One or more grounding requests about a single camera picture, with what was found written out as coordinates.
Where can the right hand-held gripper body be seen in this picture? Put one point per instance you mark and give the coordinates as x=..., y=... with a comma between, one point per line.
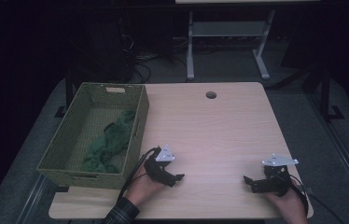
x=276, y=177

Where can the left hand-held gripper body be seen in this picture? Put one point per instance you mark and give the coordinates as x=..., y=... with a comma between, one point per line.
x=160, y=161

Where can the green cloth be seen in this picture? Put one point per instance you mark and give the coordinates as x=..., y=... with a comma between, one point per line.
x=107, y=146

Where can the green woven basket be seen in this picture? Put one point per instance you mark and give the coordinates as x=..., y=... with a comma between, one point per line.
x=79, y=174

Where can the person's left hand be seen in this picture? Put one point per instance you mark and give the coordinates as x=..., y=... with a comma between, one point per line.
x=143, y=189

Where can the person's right hand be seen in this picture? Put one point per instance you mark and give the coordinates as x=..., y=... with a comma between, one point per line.
x=289, y=207

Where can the grey tape strip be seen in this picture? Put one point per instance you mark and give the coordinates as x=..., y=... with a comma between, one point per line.
x=310, y=190

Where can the black metal stand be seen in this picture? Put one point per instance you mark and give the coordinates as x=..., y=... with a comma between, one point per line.
x=325, y=93
x=68, y=93

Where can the white metal stand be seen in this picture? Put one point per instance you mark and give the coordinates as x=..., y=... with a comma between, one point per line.
x=228, y=29

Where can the metal floor rail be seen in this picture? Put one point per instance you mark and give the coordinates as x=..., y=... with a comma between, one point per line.
x=343, y=152
x=31, y=202

